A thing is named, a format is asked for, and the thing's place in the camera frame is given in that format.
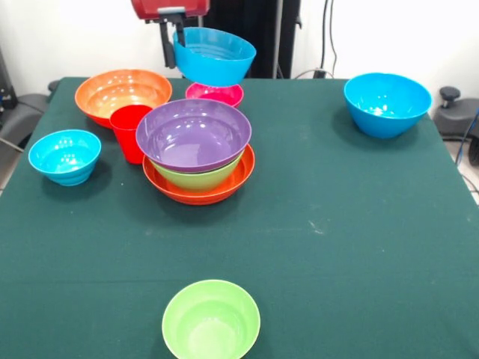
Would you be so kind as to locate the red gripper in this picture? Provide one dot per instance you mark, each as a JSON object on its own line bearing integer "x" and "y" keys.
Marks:
{"x": 168, "y": 7}

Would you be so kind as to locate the translucent blue straight-sided bowl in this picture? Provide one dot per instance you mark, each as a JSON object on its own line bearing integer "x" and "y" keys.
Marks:
{"x": 213, "y": 67}

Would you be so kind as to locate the purple bowl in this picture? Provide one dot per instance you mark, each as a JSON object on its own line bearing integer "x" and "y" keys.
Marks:
{"x": 192, "y": 134}

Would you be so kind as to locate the large green bowl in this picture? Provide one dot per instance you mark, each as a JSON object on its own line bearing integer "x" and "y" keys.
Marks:
{"x": 198, "y": 181}

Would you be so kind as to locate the orange bowl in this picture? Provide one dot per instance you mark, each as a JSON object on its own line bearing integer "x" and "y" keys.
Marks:
{"x": 202, "y": 196}
{"x": 97, "y": 93}

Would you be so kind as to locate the large blue bowl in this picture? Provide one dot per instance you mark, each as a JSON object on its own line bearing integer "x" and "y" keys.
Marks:
{"x": 385, "y": 104}

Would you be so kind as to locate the small green bowl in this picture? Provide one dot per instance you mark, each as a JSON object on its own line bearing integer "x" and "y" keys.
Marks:
{"x": 211, "y": 321}

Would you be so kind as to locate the pink bowl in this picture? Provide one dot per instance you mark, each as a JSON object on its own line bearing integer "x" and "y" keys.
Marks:
{"x": 221, "y": 95}

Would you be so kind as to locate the red cup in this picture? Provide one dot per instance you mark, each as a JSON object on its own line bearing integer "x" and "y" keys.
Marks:
{"x": 125, "y": 134}

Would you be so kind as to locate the small blue ribbed bowl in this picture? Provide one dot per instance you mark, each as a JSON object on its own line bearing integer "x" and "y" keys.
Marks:
{"x": 63, "y": 157}

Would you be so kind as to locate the dark green tablecloth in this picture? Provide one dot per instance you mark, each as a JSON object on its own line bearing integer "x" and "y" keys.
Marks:
{"x": 112, "y": 261}

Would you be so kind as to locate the black pedestal leg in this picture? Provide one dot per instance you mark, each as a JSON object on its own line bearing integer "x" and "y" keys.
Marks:
{"x": 22, "y": 112}
{"x": 456, "y": 116}

